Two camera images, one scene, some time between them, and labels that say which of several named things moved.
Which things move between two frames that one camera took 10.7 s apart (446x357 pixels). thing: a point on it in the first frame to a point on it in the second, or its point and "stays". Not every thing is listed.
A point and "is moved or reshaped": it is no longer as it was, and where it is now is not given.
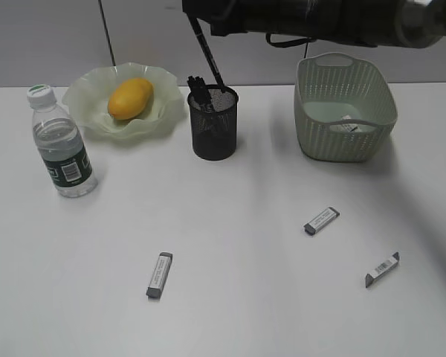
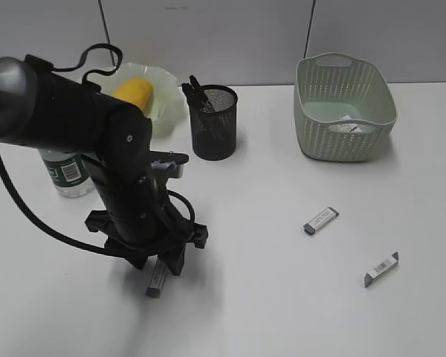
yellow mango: (130, 98) stays
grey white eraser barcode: (383, 269) stays
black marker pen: (197, 93) is moved or reshaped
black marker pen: (202, 95) is moved or reshaped
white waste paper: (346, 127) stays
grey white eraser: (159, 274) stays
